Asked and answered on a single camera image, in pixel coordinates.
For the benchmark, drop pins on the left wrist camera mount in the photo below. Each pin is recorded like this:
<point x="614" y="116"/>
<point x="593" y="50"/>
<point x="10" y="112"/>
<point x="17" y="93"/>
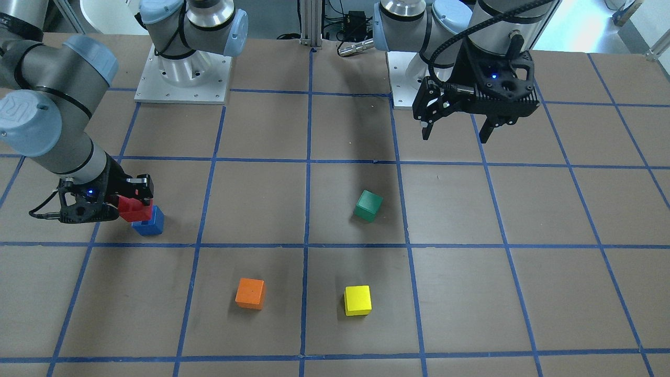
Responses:
<point x="503" y="84"/>

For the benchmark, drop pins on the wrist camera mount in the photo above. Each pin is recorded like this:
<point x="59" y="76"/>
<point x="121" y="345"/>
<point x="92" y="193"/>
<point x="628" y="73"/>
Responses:
<point x="503" y="84"/>
<point x="79" y="203"/>

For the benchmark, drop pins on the aluminium frame post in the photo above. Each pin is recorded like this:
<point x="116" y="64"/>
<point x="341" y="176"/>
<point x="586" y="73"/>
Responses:
<point x="311" y="23"/>

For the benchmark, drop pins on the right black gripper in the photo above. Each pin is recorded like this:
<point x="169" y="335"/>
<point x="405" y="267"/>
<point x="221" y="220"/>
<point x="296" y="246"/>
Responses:
<point x="116" y="180"/>

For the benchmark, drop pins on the red block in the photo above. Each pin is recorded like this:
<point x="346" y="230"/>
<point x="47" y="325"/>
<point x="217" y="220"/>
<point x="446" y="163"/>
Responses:
<point x="134" y="210"/>

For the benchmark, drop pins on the blue block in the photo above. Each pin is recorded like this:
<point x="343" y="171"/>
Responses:
<point x="151" y="227"/>

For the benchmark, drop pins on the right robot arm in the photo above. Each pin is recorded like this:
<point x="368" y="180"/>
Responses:
<point x="54" y="92"/>

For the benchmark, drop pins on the green block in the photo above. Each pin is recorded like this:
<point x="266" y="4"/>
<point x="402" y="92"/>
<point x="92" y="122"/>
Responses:
<point x="367" y="206"/>

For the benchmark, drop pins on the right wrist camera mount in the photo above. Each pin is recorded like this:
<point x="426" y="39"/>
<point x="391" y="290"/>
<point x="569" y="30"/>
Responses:
<point x="79" y="203"/>

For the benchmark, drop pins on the orange block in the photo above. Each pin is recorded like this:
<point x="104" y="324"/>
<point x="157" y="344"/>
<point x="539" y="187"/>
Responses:
<point x="251" y="294"/>

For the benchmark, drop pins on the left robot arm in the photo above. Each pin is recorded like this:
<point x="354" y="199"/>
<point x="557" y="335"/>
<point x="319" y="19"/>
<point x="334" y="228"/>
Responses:
<point x="436" y="30"/>

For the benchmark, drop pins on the yellow block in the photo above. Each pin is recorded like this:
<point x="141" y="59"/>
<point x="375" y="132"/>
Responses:
<point x="357" y="300"/>

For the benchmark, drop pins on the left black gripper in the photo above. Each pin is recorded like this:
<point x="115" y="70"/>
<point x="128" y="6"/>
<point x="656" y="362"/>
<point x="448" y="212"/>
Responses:
<point x="467" y="69"/>

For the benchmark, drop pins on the silver cylinder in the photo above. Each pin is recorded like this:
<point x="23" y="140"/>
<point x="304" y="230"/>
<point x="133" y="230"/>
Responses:
<point x="357" y="47"/>

